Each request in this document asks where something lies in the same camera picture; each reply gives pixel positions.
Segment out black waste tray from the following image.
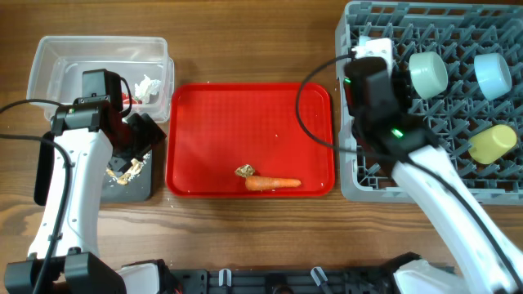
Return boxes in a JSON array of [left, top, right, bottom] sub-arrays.
[[34, 128, 155, 204]]

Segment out clear plastic bin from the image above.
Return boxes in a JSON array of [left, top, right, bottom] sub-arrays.
[[26, 36, 175, 123]]

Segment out light blue bowl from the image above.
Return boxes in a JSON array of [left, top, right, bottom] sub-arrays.
[[474, 53, 512, 100]]

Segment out brown food scrap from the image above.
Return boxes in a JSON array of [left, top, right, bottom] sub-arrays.
[[235, 164, 256, 178]]

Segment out red snack wrapper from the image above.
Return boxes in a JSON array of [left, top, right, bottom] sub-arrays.
[[121, 91, 143, 105]]

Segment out pale green bowl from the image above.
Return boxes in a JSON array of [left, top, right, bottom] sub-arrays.
[[409, 51, 449, 100]]

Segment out grey dishwasher rack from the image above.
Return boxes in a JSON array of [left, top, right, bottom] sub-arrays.
[[335, 1, 522, 205]]

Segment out white tissue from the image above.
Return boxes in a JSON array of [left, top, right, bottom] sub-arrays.
[[133, 75, 162, 105]]

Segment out red serving tray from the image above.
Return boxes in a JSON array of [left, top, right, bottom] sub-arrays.
[[165, 82, 335, 198]]

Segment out rice and food leftovers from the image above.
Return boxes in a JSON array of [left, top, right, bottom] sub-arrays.
[[105, 152, 152, 185]]

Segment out orange carrot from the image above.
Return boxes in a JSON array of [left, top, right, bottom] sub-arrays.
[[245, 176, 302, 191]]

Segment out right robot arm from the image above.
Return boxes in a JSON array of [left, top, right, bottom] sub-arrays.
[[344, 57, 522, 293]]

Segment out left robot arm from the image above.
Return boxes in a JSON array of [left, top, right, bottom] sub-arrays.
[[4, 69, 177, 293]]

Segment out yellow plastic cup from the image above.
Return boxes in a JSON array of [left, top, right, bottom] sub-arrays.
[[468, 125, 517, 165]]

